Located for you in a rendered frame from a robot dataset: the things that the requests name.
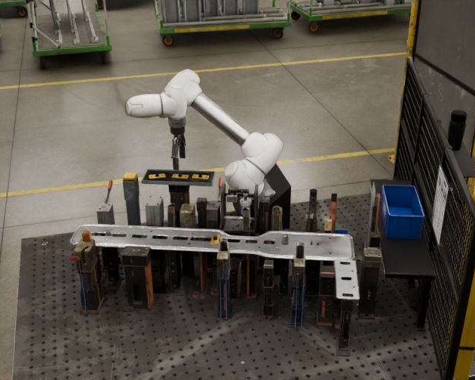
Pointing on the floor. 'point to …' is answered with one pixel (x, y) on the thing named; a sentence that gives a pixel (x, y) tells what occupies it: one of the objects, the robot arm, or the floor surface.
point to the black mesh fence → (408, 109)
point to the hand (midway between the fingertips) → (179, 161)
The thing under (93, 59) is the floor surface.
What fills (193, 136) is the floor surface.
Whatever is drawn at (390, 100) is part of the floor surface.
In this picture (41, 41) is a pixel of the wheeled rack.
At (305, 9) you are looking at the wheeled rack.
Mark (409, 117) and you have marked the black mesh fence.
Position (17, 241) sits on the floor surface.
